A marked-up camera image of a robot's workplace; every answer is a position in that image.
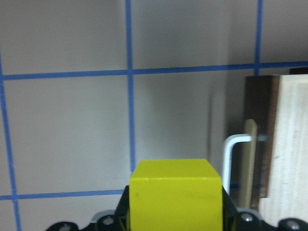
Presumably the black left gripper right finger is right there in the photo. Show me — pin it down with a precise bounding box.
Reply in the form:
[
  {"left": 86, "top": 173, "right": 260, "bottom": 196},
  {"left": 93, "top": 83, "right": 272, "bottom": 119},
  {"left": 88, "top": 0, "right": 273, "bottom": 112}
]
[{"left": 222, "top": 189, "right": 308, "bottom": 231}]

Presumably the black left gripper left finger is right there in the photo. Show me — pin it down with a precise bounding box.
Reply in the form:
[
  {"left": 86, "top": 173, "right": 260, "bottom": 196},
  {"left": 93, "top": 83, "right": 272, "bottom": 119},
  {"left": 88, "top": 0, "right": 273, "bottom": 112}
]
[{"left": 46, "top": 185, "right": 130, "bottom": 231}]

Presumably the yellow block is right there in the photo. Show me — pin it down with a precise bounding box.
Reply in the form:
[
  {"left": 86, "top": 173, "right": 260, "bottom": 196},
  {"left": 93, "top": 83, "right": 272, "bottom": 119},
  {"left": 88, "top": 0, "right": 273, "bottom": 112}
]
[{"left": 129, "top": 159, "right": 223, "bottom": 231}]

